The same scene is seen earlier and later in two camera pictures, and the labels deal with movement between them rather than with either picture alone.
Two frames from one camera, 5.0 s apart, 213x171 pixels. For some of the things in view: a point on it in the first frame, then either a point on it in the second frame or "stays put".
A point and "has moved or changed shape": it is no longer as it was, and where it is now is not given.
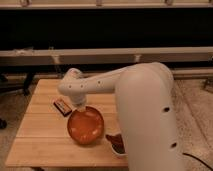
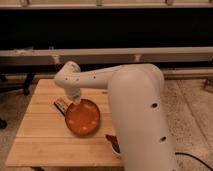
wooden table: (43, 139) stays put
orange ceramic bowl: (86, 127) has moved or changed shape
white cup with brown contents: (117, 143) stays put
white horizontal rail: (68, 55) stays put
